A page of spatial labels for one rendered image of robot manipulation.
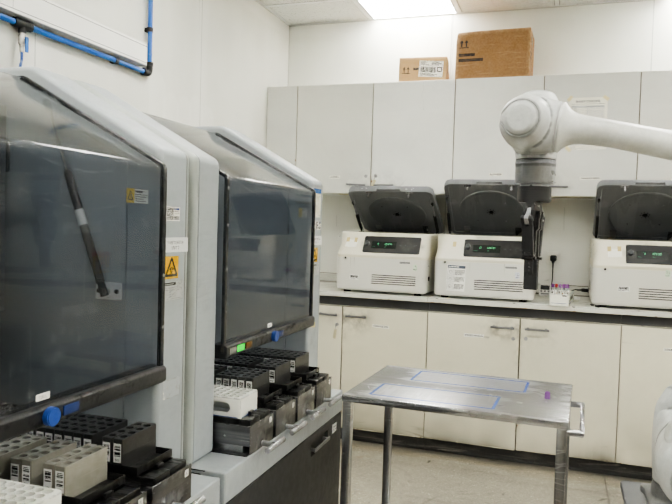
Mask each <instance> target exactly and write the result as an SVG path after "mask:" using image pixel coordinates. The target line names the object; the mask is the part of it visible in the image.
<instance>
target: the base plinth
mask: <svg viewBox="0 0 672 504"><path fill-rule="evenodd" d="M353 440H355V441H362V442H369V443H377V444H383V441H384V433H380V432H372V431H365V430H357V429H353ZM392 446H399V447H406V448H414V449H421V450H424V449H425V450H428V451H435V452H443V453H450V454H457V455H465V456H472V457H480V458H487V459H494V460H502V461H509V462H517V463H524V464H531V465H539V466H546V467H554V468H555V455H550V454H543V453H535V452H527V451H519V450H516V449H515V450H507V449H499V448H492V447H485V446H478V445H471V444H464V443H457V442H449V441H442V440H435V439H428V438H424V437H423V438H420V437H412V436H404V435H396V434H392ZM568 470H576V471H583V472H590V473H598V474H605V475H613V476H620V477H627V478H635V479H642V480H650V481H652V468H651V467H643V466H636V465H628V464H621V463H616V462H615V463H613V462H605V461H597V460H589V459H582V458H574V457H569V464H568Z"/></svg>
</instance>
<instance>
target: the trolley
mask: <svg viewBox="0 0 672 504"><path fill-rule="evenodd" d="M572 390H573V385H572V384H563V383H553V382H544V381H534V380H525V379H515V378H506V377H496V376H487V375H477V374H467V373H458V372H448V371H439V370H429V369H420V368H410V367H401V366H391V365H387V366H385V367H384V368H382V369H381V370H379V371H378V372H376V373H375V374H373V375H372V376H370V377H369V378H367V379H365V380H364V381H362V382H361V383H359V384H358V385H356V386H355V387H353V388H352V389H350V390H349V391H347V392H345V393H344V394H342V401H343V420H342V453H341V486H340V504H351V473H352V440H353V407H354V403H360V404H368V405H376V406H384V407H385V410H384V441H383V472H382V503H381V504H390V490H391V459H392V429H393V408H399V409H407V410H415V411H423V412H431V413H438V414H446V415H454V416H462V417H470V418H478V419H485V420H493V421H501V422H509V423H517V424H525V425H532V426H540V427H548V428H556V429H557V432H556V455H555V479H554V502H553V504H567V487H568V464H569V441H570V436H572V437H580V438H583V437H584V432H585V403H584V402H576V401H571V400H572ZM545 391H549V392H550V399H545V398H544V397H545ZM571 407H576V408H580V427H579V430H573V429H570V417H571Z"/></svg>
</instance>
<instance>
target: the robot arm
mask: <svg viewBox="0 0 672 504"><path fill-rule="evenodd" d="M499 128H500V132H501V135H502V137H503V138H504V140H505V141H506V142H507V143H508V144H509V145H510V146H511V147H512V148H513V150H514V151H515V158H516V162H515V183H516V184H520V186H518V192H517V201H518V202H520V203H526V204H525V210H524V211H523V215H521V217H520V219H521V225H522V257H521V260H524V276H523V289H528V290H537V289H538V270H539V260H542V257H541V249H542V240H543V230H544V223H545V220H546V219H545V217H544V211H543V209H542V204H543V203H550V202H551V195H552V187H549V185H552V184H555V176H556V174H555V173H556V164H557V163H556V159H557V153H558V152H559V151H560V150H561V149H563V148H564V147H566V146H569V145H575V144H584V145H596V146H603V147H609V148H615V149H619V150H624V151H629V152H633V153H638V154H643V155H647V156H652V157H657V158H661V159H666V160H671V161H672V130H667V129H661V128H655V127H649V126H644V125H638V124H632V123H626V122H621V121H615V120H610V119H604V118H598V117H593V116H587V115H583V114H579V113H576V112H574V111H573V110H572V109H571V108H570V107H569V106H568V104H567V103H566V102H561V101H558V99H557V97H556V95H555V94H554V93H552V92H550V91H546V90H533V91H528V92H526V93H524V94H523V95H521V96H518V97H515V98H513V99H512V100H510V101H509V102H508V103H507V104H506V105H505V106H504V108H503V110H502V112H501V118H500V123H499ZM640 491H641V492H642V493H644V495H645V498H646V501H647V504H672V385H670V386H669V387H667V388H666V389H665V390H664V392H663V393H662V394H661V396H660V398H659V399H658V401H657V403H656V406H655V411H654V418H653V428H652V482H651V483H642V484H641V485H640Z"/></svg>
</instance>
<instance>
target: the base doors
mask: <svg viewBox="0 0 672 504"><path fill-rule="evenodd" d="M320 312H322V313H327V314H335V313H336V314H337V316H327V315H319V332H318V367H319V373H328V374H329V377H330V376H332V379H331V389H336V390H342V394H344V393H345V392H347V391H349V390H350V389H352V388H353V387H355V386H356V385H358V384H359V383H361V382H362V381H364V380H365V379H367V378H369V377H370V376H372V375H373V374H375V373H376V372H378V371H379V370H381V369H382V368H384V367H385V366H387V365H391V366H401V367H410V368H420V369H429V370H439V371H448V372H458V373H467V374H477V375H487V376H496V377H506V378H515V379H518V356H519V379H525V380H534V381H544V382H553V383H563V384H572V385H573V390H572V400H571V401H576V402H584V403H585V432H584V437H583V438H580V437H572V436H570V441H569V457H574V458H582V459H589V460H597V461H605V462H613V463H615V462H616V463H621V464H628V465H636V466H643V467H651V468H652V428H653V418H654V411H655V406H656V403H657V401H658V399H659V398H660V396H661V394H662V393H663V392H664V390H665V389H666V388H667V387H669V386H670V385H672V352H666V351H663V348H672V329H667V328H653V327H639V326H625V325H622V332H621V325H609V324H595V323H580V322H566V321H551V320H536V319H522V318H521V330H520V319H518V318H504V317H491V316H477V315H463V314H450V313H436V312H420V311H405V310H390V309H375V308H360V307H345V306H344V307H343V306H333V305H319V313H320ZM345 315H350V316H366V319H363V318H350V317H345ZM335 323H339V325H338V326H336V330H337V333H336V339H334V338H333V333H334V329H335ZM372 324H376V325H384V326H389V329H384V328H376V327H372ZM427 325H428V337H427ZM493 325H495V326H499V327H513V328H514V330H509V329H497V328H490V326H493ZM527 327H528V328H529V329H543V330H545V329H548V330H549V332H540V331H527V330H525V328H527ZM342 331H343V333H342ZM519 331H520V355H519ZM464 333H467V334H484V338H481V337H464ZM512 337H515V340H514V341H512V340H511V338H512ZM524 337H527V338H528V340H527V341H525V340H524ZM620 337H621V353H620ZM426 355H427V365H426ZM619 359H620V374H619ZM341 364H342V368H341ZM618 381H619V396H618ZM617 403H618V417H617ZM384 410H385V407H384V406H376V405H368V404H360V403H354V407H353V429H357V430H365V431H372V432H380V433H384ZM424 416H425V422H424ZM616 425H617V438H616ZM515 430H516V423H509V422H501V421H493V420H485V419H478V418H470V417H462V416H454V415H446V414H438V413H431V412H423V411H415V410H407V409H399V408H393V429H392V434H396V435H404V436H412V437H420V438H423V437H424V438H428V439H435V440H442V441H449V442H457V443H464V444H471V445H478V446H485V447H492V448H499V449H507V450H515ZM556 432H557V429H556V428H548V427H540V426H532V425H525V424H517V430H516V450H519V451H527V452H535V453H543V454H550V455H556ZM615 447H616V459H615Z"/></svg>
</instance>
